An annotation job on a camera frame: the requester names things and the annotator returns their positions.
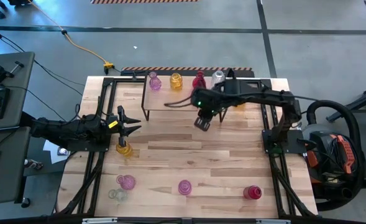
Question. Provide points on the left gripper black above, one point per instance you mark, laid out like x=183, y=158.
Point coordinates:
x=111, y=119

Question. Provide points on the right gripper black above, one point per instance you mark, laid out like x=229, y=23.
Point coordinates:
x=209, y=102

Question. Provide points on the yellow embossed glass jar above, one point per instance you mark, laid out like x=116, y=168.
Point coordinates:
x=125, y=152
x=176, y=82

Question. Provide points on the yellow slim ribbed vase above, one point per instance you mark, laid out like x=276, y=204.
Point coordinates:
x=240, y=107

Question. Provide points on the small purple swirl vase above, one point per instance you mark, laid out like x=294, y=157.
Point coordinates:
x=155, y=83

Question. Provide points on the pink round glass vase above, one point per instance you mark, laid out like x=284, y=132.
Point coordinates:
x=127, y=182

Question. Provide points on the pink ribbed bell vase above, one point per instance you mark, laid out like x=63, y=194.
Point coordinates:
x=184, y=187

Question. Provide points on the red ribbed cylinder bottle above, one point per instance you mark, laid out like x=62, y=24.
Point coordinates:
x=252, y=193

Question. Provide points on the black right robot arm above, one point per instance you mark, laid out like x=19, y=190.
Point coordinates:
x=263, y=96

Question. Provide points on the black right arm baseplate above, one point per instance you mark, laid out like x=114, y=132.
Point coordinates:
x=294, y=138

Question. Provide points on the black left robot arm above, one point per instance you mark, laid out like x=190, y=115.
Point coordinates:
x=67, y=130

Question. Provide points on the black left arm baseplate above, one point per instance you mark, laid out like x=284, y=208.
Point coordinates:
x=86, y=149

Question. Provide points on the yellow label tag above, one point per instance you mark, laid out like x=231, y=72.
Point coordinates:
x=113, y=124

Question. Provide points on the red smooth flask vase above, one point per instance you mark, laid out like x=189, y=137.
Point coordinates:
x=199, y=81

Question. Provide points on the clear tall ribbed jar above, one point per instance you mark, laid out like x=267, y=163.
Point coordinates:
x=217, y=77

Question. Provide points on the hazard-striped black floor mat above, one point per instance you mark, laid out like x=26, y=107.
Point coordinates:
x=185, y=68

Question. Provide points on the clear pleated glass vase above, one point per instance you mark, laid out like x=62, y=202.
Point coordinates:
x=119, y=195

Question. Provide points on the white paper sheet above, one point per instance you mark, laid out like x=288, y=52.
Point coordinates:
x=53, y=157

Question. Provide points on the silver aluminium profile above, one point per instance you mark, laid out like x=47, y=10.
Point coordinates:
x=272, y=221
x=99, y=221

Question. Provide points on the grey desk with keyboard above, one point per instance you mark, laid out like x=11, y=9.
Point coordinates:
x=18, y=93

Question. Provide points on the black desk caster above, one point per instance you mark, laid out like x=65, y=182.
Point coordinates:
x=25, y=203

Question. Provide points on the grey desk with mouse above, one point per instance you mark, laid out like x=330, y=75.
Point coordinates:
x=8, y=174

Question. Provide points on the black clamp tool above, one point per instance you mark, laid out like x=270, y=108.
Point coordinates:
x=1, y=74

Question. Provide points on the orange and black device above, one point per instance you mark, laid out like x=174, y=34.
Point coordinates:
x=345, y=152

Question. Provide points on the black stand green light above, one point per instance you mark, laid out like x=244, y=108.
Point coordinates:
x=356, y=105

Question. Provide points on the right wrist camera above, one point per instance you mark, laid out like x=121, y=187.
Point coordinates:
x=203, y=123

